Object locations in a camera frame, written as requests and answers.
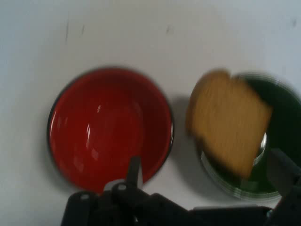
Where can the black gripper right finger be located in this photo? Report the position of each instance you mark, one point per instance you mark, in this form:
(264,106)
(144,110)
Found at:
(290,188)

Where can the brown bread slice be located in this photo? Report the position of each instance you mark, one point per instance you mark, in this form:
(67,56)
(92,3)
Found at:
(228,122)

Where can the dark green round plate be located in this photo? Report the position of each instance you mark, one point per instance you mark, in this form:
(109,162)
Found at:
(284,113)

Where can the red bowl with black rim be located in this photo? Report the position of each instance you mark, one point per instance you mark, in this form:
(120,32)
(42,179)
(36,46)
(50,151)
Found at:
(105,122)

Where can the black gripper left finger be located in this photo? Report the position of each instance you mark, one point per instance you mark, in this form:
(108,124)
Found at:
(122,212)

